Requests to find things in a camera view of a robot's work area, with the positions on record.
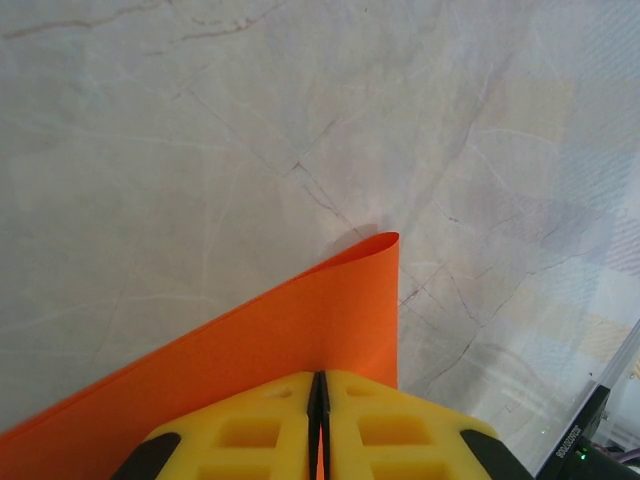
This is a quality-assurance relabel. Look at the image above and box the orange paper sheet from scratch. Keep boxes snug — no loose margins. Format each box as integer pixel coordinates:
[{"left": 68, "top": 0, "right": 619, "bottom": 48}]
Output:
[{"left": 0, "top": 231, "right": 402, "bottom": 480}]

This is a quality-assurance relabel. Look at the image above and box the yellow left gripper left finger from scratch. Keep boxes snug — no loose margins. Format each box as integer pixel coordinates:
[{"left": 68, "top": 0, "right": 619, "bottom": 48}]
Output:
[{"left": 110, "top": 371, "right": 314, "bottom": 480}]

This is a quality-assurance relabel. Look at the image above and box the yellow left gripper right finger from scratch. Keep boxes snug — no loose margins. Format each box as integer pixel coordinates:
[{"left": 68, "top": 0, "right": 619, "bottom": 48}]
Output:
[{"left": 319, "top": 368, "right": 535, "bottom": 480}]

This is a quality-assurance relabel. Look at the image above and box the long aluminium mounting rail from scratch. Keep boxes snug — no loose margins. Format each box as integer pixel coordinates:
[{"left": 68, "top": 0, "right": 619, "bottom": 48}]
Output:
[{"left": 532, "top": 317, "right": 640, "bottom": 476}]

